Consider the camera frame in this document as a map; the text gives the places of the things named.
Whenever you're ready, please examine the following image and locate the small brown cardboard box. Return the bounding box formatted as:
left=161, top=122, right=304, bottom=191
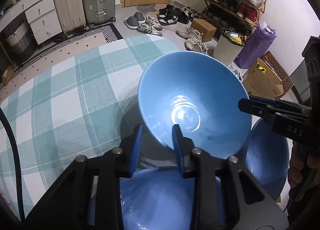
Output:
left=191, top=19, right=217, bottom=42

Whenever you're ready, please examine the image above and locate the teal plaid tablecloth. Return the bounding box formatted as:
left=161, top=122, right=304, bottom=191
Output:
left=1, top=35, right=177, bottom=213

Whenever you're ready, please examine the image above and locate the white trash bin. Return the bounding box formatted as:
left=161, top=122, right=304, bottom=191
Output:
left=213, top=31, right=245, bottom=66

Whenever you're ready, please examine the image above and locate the purple plastic bag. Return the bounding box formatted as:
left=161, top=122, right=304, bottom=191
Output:
left=234, top=21, right=277, bottom=69

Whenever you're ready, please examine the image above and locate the woven laundry basket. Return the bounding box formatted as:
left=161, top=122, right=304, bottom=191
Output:
left=7, top=21, right=33, bottom=54

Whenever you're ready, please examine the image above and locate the right hand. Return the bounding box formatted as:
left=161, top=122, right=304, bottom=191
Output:
left=287, top=141, right=319, bottom=201

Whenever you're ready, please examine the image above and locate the open cardboard box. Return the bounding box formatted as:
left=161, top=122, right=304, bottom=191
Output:
left=243, top=51, right=294, bottom=99

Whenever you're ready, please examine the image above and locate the black cable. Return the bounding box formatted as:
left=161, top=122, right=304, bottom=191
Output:
left=0, top=107, right=26, bottom=221

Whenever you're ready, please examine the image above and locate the blue bowl front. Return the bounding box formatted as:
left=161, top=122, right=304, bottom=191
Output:
left=87, top=167, right=226, bottom=230

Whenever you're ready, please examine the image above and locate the white drawer desk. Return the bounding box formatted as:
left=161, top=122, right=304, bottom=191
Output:
left=1, top=0, right=62, bottom=44

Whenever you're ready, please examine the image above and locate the blue bowl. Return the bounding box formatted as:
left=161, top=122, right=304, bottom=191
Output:
left=87, top=167, right=226, bottom=230
left=245, top=119, right=289, bottom=200
left=138, top=51, right=252, bottom=158

